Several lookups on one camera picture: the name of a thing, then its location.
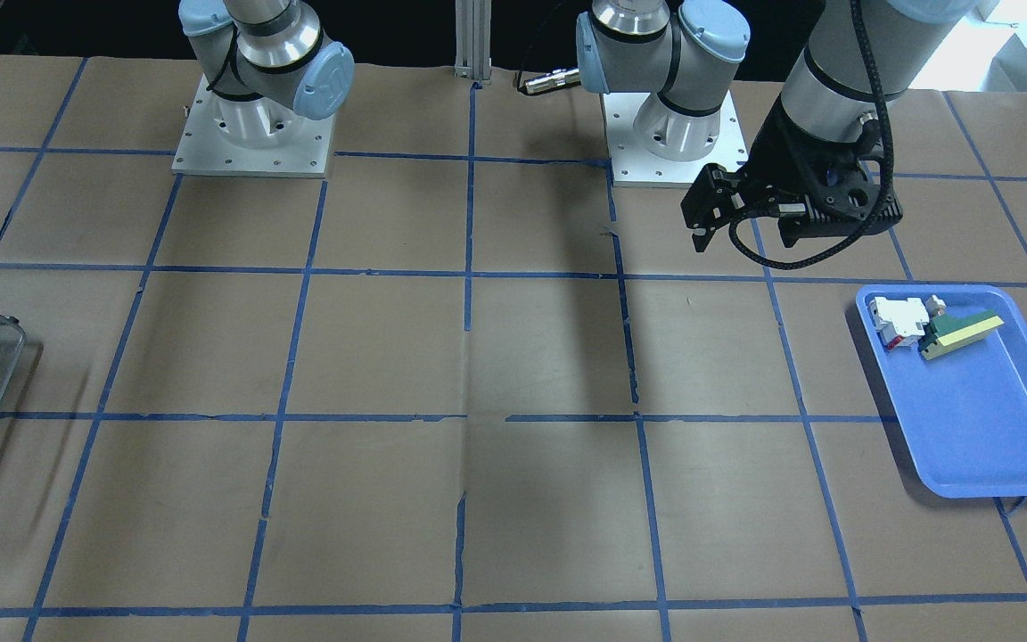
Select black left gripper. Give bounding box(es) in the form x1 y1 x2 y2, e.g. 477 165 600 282
680 99 902 253

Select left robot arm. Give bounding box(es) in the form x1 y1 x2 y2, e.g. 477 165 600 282
576 1 971 271

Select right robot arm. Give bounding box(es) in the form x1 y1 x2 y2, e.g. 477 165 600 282
177 1 356 149

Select white circuit breaker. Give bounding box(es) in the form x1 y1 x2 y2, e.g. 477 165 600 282
867 295 947 350

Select blue plastic tray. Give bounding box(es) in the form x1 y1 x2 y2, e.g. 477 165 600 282
855 282 1027 498

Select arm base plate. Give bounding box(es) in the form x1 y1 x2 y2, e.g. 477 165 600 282
172 78 337 179
602 93 747 188

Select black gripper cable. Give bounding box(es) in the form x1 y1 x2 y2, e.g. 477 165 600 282
727 0 896 270

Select aluminium frame post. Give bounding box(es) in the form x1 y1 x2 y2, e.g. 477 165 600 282
454 0 492 84

